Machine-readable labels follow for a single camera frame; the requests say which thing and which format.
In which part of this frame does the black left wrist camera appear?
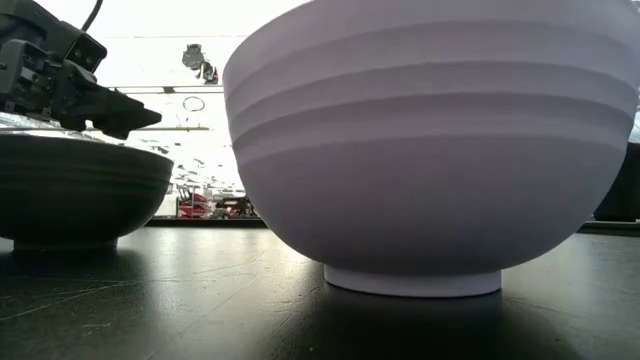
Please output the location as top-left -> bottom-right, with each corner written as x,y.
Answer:
63,31 -> 109,74

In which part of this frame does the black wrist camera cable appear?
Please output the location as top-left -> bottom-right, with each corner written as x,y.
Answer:
80,0 -> 105,33

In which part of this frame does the red tool cart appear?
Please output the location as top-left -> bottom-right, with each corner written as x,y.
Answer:
175,185 -> 212,220

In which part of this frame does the lavender ribbed bowl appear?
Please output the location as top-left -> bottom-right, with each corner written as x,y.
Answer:
222,0 -> 640,299

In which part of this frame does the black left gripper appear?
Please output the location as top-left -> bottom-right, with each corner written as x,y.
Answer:
0,0 -> 163,142

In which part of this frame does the thin round ring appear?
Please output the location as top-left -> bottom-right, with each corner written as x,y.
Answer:
181,95 -> 207,113

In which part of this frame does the black ribbed bowl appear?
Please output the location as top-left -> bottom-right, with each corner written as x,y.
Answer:
0,130 -> 175,252

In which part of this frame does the dark hanging ceiling fixture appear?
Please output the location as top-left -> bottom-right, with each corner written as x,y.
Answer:
181,43 -> 220,85

